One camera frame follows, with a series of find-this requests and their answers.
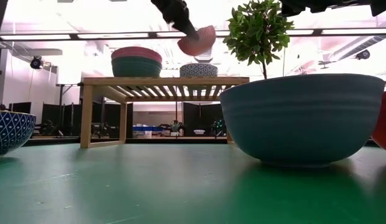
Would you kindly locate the small orange patterned bowl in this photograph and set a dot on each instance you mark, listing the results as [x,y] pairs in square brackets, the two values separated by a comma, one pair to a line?
[203,47]

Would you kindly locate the large red bowl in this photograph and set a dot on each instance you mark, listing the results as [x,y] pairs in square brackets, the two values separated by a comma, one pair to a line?
[384,124]

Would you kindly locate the blue diamond bowl yellow inside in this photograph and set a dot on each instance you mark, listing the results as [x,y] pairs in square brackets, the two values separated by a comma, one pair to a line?
[9,130]

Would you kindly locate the small spiky potted plant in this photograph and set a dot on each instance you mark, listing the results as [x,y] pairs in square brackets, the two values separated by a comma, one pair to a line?
[176,127]

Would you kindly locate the stack of plain bowls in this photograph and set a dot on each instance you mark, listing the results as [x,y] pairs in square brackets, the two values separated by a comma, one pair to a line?
[136,53]

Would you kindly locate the blue storage bin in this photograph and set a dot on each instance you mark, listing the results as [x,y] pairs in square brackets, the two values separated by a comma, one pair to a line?
[147,128]

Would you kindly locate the white dish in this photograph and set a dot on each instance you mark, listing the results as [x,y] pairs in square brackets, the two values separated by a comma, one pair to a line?
[199,132]

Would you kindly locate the large blue bowl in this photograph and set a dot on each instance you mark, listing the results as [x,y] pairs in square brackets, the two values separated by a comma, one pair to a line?
[302,124]

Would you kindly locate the black partition panel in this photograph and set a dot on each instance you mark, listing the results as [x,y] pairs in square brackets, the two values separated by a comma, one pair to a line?
[199,116]
[53,118]

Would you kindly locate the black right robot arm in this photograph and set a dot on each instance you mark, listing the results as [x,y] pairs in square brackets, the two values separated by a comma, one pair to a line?
[381,6]

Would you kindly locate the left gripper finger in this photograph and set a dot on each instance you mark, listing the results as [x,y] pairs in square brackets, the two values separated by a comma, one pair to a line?
[190,31]

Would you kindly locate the black ceiling camera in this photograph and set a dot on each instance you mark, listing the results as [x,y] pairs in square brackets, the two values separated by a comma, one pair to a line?
[363,54]
[36,63]

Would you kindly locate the black switched-off monitor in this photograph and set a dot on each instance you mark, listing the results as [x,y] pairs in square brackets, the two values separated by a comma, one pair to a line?
[20,108]

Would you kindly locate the green leafy small tree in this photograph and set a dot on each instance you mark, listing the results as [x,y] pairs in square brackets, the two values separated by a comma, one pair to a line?
[258,31]

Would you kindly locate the green table mat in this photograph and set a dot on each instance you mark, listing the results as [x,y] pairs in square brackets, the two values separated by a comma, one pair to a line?
[149,186]

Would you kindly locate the slatted wooden shelf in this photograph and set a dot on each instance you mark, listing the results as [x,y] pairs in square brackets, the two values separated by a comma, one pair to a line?
[165,81]

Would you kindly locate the small blue-white patterned bowl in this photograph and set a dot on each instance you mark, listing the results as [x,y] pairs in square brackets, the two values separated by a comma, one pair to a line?
[198,71]

